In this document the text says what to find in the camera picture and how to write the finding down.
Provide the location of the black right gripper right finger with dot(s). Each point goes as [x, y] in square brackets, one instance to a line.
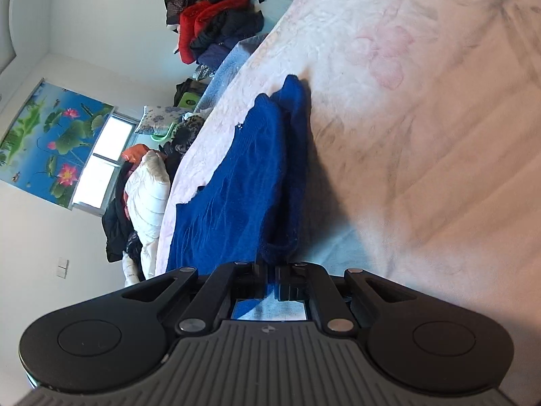
[415, 340]

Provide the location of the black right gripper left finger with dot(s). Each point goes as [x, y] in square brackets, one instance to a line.
[110, 341]

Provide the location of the blue fleece garment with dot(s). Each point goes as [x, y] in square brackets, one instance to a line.
[251, 209]

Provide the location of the dark clothes pile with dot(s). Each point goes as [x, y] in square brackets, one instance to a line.
[223, 32]

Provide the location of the black garment hanging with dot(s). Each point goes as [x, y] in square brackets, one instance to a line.
[118, 229]

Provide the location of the bright window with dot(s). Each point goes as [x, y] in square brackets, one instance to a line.
[95, 187]

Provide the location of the orange garment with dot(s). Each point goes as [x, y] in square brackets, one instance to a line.
[135, 154]

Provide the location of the green plastic hanger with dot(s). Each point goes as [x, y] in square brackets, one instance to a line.
[166, 135]

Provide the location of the leopard print garment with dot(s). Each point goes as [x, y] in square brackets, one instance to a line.
[183, 137]

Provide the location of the floral pillow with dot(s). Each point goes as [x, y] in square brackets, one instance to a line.
[157, 119]

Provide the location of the green plastic stool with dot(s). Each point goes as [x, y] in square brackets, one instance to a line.
[189, 100]

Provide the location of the pink floral bed sheet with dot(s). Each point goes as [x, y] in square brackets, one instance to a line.
[424, 159]

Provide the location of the light blue fleece blanket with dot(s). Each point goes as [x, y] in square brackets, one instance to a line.
[226, 73]

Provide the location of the red jacket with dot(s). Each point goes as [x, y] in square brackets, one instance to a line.
[195, 18]

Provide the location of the white wall switch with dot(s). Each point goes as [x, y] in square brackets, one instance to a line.
[62, 268]

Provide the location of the lotus flower wall poster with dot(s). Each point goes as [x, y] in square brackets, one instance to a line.
[48, 144]

